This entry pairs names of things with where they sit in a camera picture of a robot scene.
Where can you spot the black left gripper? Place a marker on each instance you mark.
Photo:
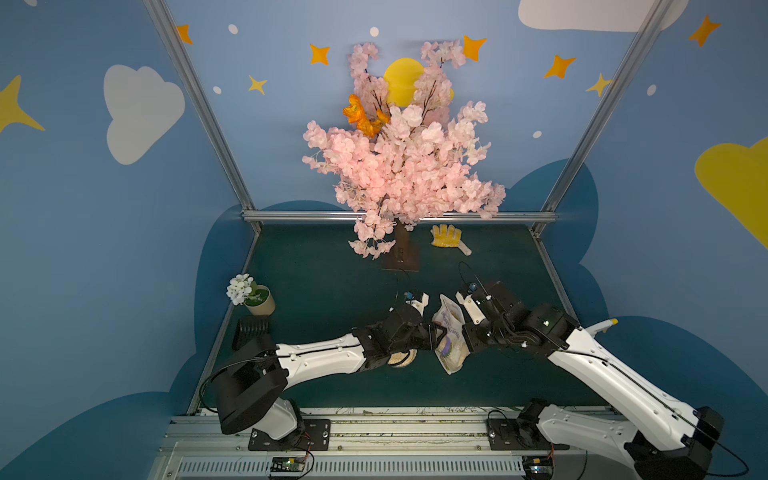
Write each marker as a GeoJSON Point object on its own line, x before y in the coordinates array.
{"type": "Point", "coordinates": [429, 333]}

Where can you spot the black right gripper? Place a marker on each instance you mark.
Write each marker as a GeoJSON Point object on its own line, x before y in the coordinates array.
{"type": "Point", "coordinates": [474, 336]}

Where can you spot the white purple oats bag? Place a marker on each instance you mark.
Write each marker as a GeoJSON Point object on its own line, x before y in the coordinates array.
{"type": "Point", "coordinates": [452, 349]}

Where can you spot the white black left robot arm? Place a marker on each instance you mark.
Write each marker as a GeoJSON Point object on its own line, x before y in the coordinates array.
{"type": "Point", "coordinates": [249, 386]}

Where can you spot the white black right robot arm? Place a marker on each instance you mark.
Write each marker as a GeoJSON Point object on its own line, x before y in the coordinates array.
{"type": "Point", "coordinates": [659, 437]}

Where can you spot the yellow hand-shaped toy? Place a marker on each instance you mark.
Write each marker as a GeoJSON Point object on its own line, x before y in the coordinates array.
{"type": "Point", "coordinates": [448, 236]}

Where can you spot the yellow green spray bottle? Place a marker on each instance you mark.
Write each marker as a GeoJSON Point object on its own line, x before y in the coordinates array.
{"type": "Point", "coordinates": [601, 327]}

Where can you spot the right green circuit board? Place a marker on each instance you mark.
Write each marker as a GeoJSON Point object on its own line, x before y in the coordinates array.
{"type": "Point", "coordinates": [537, 468]}

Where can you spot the green circuit board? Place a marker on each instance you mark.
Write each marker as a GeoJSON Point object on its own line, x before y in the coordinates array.
{"type": "Point", "coordinates": [288, 465]}
{"type": "Point", "coordinates": [537, 468]}

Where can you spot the pink blossom artificial tree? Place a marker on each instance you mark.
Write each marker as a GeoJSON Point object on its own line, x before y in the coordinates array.
{"type": "Point", "coordinates": [398, 165]}

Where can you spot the black plastic scoop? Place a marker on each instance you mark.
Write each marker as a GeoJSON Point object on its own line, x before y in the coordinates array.
{"type": "Point", "coordinates": [249, 328]}

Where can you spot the beige flower pot white flowers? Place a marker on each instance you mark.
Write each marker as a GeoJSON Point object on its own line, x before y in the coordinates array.
{"type": "Point", "coordinates": [244, 290]}

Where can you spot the left green circuit board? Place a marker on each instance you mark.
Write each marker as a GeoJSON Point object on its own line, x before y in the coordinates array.
{"type": "Point", "coordinates": [288, 465]}

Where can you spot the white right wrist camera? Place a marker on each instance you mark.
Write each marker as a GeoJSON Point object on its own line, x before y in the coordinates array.
{"type": "Point", "coordinates": [471, 307]}

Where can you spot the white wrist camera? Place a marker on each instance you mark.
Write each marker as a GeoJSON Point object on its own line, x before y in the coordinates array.
{"type": "Point", "coordinates": [471, 307]}
{"type": "Point", "coordinates": [415, 304]}

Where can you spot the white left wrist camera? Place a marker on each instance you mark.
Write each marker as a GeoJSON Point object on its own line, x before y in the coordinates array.
{"type": "Point", "coordinates": [415, 304]}

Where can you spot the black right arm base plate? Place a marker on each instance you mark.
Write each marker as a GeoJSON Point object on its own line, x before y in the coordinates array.
{"type": "Point", "coordinates": [510, 435]}

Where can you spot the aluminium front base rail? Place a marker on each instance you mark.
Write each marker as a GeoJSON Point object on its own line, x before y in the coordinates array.
{"type": "Point", "coordinates": [372, 443]}

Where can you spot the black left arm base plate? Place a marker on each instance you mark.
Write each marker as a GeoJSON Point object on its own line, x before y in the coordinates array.
{"type": "Point", "coordinates": [312, 435]}

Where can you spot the aluminium left frame post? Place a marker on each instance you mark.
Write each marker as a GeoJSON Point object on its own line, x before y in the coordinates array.
{"type": "Point", "coordinates": [164, 24]}

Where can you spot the aluminium frame post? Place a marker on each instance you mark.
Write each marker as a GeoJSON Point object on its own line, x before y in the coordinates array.
{"type": "Point", "coordinates": [639, 48]}
{"type": "Point", "coordinates": [164, 24]}

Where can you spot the aluminium right frame post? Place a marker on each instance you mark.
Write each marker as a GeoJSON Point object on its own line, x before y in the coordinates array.
{"type": "Point", "coordinates": [639, 48]}

